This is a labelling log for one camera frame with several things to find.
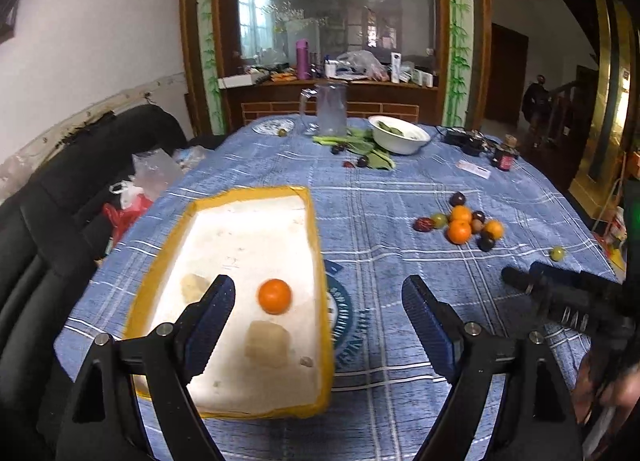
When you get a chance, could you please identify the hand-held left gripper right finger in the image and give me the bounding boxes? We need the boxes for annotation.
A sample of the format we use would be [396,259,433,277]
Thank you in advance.
[401,275,583,461]

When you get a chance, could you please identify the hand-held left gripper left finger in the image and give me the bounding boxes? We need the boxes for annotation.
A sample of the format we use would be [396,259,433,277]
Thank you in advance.
[55,273,237,461]

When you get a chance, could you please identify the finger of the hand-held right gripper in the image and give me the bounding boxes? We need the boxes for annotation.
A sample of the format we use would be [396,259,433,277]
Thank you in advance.
[501,266,538,294]

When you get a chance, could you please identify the yellow tray with white foam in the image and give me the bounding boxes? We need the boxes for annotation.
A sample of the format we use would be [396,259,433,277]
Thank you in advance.
[122,185,335,421]

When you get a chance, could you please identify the person's right hand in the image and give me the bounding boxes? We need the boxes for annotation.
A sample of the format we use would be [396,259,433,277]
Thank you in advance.
[571,361,640,429]

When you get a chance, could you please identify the blue plaid tablecloth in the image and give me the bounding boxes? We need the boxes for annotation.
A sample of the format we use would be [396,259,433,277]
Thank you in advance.
[52,117,621,461]

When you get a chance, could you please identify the white paper packet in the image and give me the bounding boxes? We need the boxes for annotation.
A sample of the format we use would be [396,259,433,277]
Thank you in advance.
[459,161,492,180]

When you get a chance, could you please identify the dark jar with red label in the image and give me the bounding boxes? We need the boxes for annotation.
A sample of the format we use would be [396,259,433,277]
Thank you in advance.
[492,135,521,172]

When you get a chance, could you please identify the red plastic bag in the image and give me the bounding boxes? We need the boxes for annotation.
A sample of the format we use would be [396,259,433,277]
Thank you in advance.
[102,193,153,247]

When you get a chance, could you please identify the black power adapter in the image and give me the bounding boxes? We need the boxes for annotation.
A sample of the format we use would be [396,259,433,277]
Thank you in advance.
[436,126,488,156]

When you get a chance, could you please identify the white bowl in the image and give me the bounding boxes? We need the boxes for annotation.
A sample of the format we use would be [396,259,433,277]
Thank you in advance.
[368,115,432,156]

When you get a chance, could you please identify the black sofa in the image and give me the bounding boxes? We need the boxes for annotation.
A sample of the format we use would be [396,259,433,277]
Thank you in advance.
[0,105,221,461]

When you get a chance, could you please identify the green leaves in bowl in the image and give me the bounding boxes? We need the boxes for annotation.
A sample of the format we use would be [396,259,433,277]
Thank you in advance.
[377,121,418,139]

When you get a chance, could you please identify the green leafy vegetables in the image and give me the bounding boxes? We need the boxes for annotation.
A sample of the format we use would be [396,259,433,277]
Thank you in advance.
[312,128,397,172]

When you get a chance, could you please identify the brown wooden door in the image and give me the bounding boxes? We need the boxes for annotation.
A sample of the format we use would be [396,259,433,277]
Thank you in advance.
[487,23,529,126]

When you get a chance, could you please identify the wooden sideboard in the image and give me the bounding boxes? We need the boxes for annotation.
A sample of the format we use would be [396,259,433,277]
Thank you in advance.
[220,76,443,134]

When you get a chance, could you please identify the clear glass pitcher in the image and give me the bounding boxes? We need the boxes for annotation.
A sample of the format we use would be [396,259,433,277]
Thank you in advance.
[298,81,349,138]

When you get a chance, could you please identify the flat white box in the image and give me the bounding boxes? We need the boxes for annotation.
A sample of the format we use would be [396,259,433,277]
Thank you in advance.
[217,73,261,89]

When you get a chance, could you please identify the crumpled clear plastic bag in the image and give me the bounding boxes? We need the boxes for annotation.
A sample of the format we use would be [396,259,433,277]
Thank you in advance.
[336,50,390,82]

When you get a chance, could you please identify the purple thermos bottle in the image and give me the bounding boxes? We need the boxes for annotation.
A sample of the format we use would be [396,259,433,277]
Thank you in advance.
[295,39,311,82]

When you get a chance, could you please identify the wooden glass partition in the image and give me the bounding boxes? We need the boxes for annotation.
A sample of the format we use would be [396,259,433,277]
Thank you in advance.
[179,0,493,136]

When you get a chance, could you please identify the window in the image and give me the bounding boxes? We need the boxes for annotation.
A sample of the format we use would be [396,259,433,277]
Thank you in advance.
[236,0,278,54]

